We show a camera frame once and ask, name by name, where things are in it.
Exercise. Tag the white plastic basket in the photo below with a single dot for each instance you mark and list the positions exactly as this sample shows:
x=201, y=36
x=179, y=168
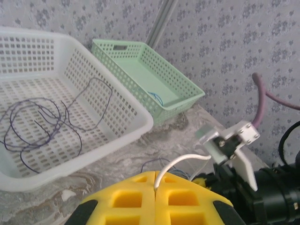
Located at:
x=93, y=154

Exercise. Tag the light green plastic basket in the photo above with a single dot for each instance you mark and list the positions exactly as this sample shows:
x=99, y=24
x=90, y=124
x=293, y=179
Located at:
x=145, y=77

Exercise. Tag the aluminium frame post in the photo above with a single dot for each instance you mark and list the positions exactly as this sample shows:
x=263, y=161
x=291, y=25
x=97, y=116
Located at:
x=161, y=21

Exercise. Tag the pile of dark rubber bands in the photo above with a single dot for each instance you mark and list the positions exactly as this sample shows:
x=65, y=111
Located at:
x=111, y=93

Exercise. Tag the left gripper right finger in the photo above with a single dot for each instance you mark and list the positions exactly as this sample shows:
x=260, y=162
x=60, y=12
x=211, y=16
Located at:
x=182, y=201

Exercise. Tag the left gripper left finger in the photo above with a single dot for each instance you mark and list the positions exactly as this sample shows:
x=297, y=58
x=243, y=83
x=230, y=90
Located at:
x=126, y=201

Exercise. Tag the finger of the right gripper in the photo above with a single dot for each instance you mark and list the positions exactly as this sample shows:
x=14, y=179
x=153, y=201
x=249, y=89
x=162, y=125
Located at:
x=201, y=183

